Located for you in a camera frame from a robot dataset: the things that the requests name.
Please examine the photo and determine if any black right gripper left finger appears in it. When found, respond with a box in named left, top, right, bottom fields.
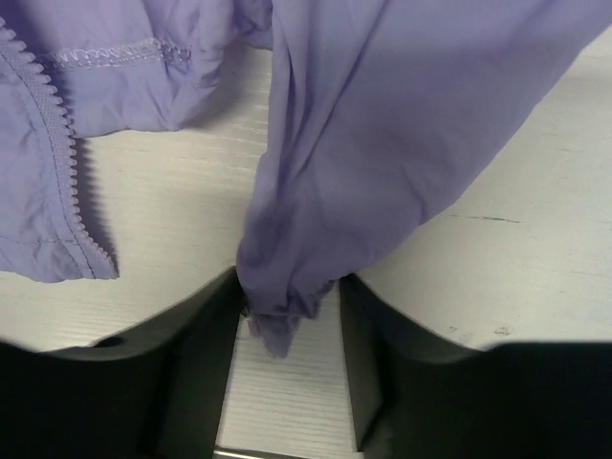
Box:
left=1, top=270, right=242, bottom=458

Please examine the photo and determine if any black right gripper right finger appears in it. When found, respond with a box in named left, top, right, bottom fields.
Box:
left=339, top=275, right=611, bottom=458

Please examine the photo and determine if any lavender zip-up hooded jacket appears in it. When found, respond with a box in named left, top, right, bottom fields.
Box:
left=1, top=1, right=611, bottom=357

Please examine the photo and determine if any aluminium front table rail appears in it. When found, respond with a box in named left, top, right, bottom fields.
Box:
left=212, top=445, right=364, bottom=459

